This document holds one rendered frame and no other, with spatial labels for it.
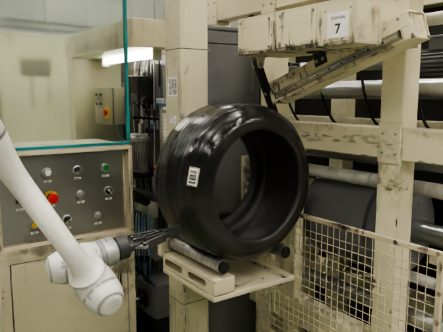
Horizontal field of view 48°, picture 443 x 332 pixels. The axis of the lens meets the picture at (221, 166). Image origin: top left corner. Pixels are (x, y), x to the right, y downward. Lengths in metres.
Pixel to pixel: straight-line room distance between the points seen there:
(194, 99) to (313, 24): 0.55
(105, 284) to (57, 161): 0.82
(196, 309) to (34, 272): 0.67
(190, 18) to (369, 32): 0.69
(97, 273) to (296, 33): 1.05
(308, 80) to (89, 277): 1.10
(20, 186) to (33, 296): 0.85
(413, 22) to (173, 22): 0.88
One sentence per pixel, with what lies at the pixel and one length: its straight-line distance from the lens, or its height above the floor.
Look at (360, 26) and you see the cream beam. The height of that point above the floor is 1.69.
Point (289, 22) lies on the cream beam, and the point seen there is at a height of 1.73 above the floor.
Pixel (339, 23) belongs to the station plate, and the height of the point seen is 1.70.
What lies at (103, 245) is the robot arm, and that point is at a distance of 1.54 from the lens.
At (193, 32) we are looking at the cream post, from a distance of 1.98.
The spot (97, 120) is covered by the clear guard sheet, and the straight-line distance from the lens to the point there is 2.08.
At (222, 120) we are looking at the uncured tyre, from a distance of 1.61.
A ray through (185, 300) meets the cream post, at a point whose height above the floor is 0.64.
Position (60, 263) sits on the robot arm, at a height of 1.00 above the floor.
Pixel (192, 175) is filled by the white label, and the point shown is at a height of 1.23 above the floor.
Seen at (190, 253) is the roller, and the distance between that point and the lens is 1.83.
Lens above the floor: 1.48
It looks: 8 degrees down
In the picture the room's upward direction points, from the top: straight up
